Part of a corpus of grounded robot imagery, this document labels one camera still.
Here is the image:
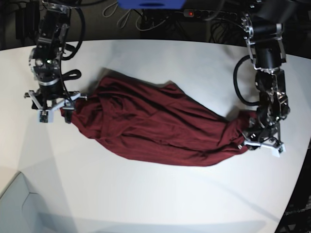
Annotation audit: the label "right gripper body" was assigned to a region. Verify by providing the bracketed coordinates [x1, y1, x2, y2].
[24, 90, 87, 113]

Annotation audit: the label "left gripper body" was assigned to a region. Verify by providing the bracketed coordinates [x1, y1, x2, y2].
[238, 126, 284, 151]

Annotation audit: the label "dark red t-shirt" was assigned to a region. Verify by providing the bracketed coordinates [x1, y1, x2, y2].
[71, 76, 256, 166]

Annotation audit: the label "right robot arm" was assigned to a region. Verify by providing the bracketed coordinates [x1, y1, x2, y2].
[24, 0, 87, 124]

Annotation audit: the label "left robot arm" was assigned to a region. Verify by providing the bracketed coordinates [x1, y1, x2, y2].
[233, 0, 298, 157]

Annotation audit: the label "black box on floor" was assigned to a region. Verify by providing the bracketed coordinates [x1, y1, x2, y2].
[15, 1, 40, 41]

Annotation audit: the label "white bin corner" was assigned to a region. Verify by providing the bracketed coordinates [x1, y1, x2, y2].
[0, 173, 50, 233]

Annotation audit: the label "blue box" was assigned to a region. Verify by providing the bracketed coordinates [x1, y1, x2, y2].
[118, 0, 186, 9]

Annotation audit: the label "black power strip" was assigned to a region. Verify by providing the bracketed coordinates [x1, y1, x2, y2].
[181, 9, 238, 20]

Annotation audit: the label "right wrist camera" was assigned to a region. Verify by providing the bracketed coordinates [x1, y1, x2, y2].
[37, 110, 54, 123]

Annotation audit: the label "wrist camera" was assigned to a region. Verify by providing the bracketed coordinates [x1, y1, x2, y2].
[272, 144, 286, 158]
[37, 110, 54, 123]

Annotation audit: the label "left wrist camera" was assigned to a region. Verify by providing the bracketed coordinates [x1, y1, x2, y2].
[272, 144, 286, 158]

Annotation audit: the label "white cable loops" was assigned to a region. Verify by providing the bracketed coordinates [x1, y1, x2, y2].
[102, 2, 171, 32]

